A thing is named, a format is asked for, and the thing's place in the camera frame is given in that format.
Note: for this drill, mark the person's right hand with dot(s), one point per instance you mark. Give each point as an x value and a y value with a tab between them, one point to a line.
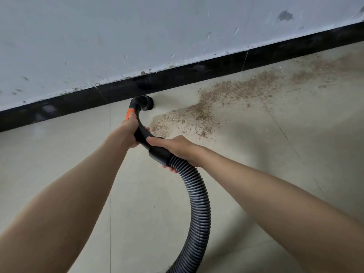
179	149

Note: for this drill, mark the person's left hand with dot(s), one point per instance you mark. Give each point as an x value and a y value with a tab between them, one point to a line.
131	130

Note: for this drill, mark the brown sawdust dirt patch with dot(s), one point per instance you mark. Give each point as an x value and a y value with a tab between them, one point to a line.
227	96

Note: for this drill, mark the person's left forearm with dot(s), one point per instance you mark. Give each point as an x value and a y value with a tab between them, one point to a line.
57	219

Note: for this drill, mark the person's right forearm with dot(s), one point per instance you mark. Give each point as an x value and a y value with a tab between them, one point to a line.
290	207

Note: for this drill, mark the tiled floor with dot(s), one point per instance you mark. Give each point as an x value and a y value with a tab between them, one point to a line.
57	162

